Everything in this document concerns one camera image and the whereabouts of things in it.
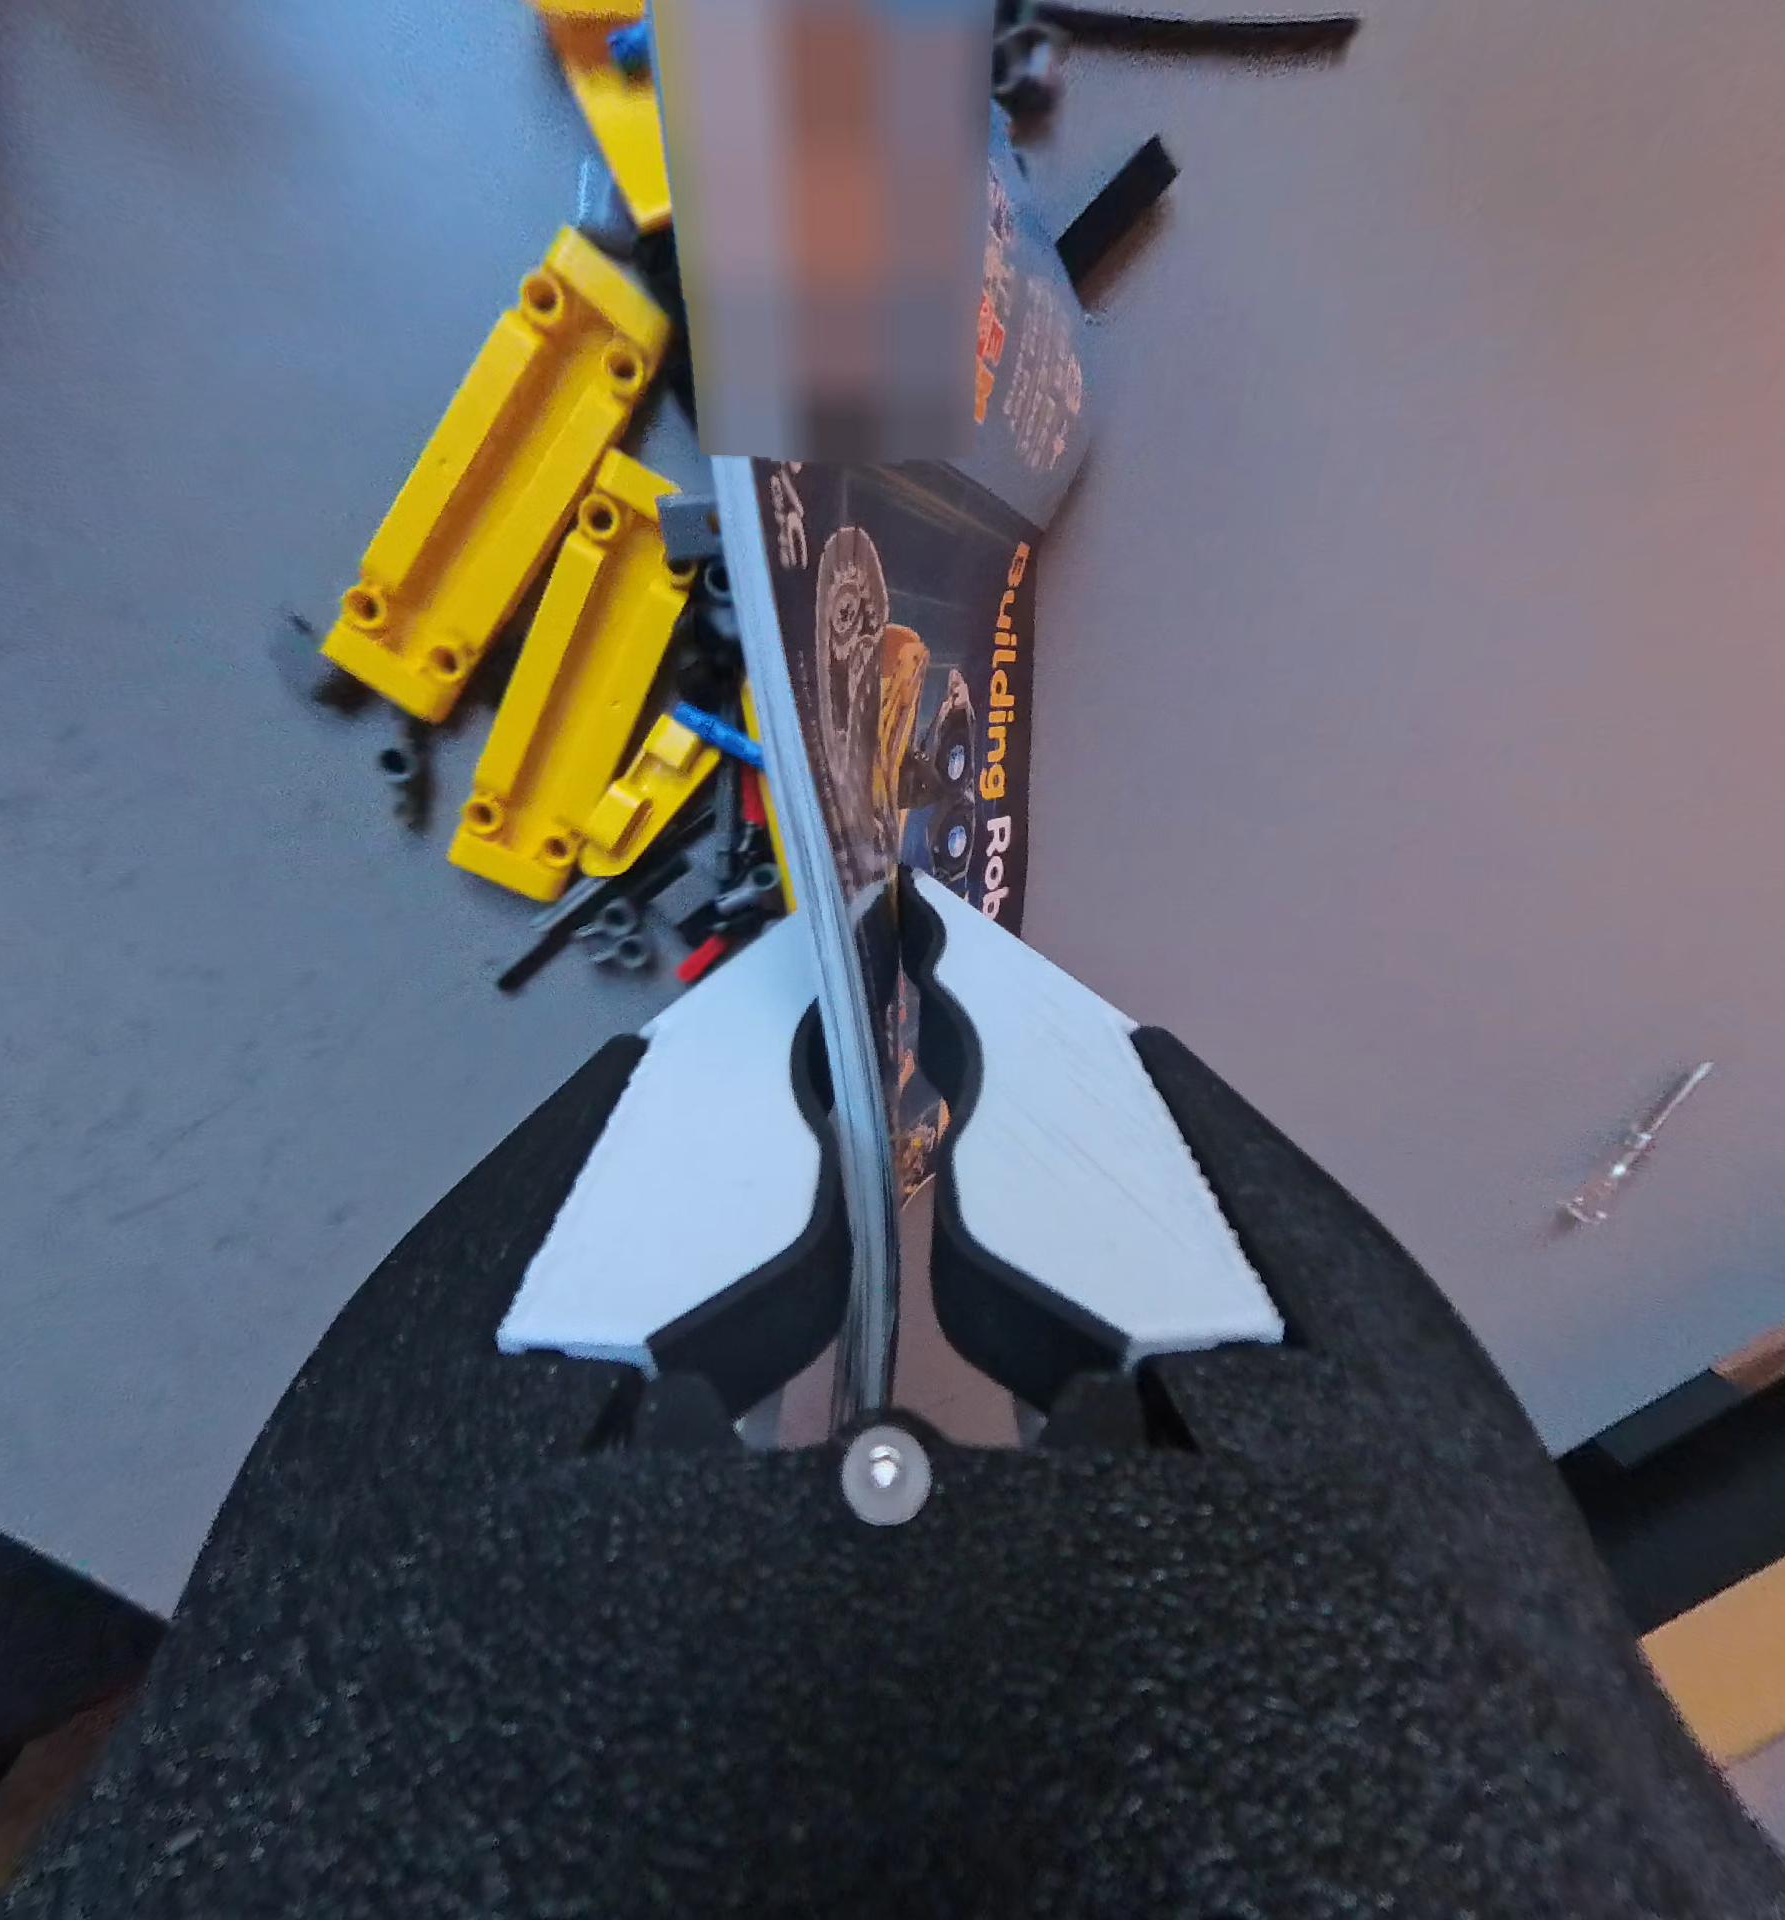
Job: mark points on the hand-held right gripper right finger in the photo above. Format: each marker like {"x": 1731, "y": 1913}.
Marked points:
{"x": 1088, "y": 1185}

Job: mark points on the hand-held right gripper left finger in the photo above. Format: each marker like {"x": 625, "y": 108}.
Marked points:
{"x": 683, "y": 1170}

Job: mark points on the pile of toy building pieces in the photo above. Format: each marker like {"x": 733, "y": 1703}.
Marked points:
{"x": 727, "y": 884}

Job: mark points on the yellow long building brick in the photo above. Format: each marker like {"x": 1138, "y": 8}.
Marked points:
{"x": 578, "y": 690}
{"x": 495, "y": 480}

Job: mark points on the toy instruction booklet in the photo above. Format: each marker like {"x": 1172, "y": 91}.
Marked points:
{"x": 908, "y": 675}

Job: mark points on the clear plastic building pin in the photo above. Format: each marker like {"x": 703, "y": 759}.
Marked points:
{"x": 1635, "y": 1149}

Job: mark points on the yellow wooden beam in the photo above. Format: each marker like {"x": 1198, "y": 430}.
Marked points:
{"x": 1755, "y": 1651}

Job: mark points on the black flat building strip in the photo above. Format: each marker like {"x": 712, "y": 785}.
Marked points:
{"x": 1118, "y": 207}

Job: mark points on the black long building axle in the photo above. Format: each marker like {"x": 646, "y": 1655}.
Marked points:
{"x": 1207, "y": 30}

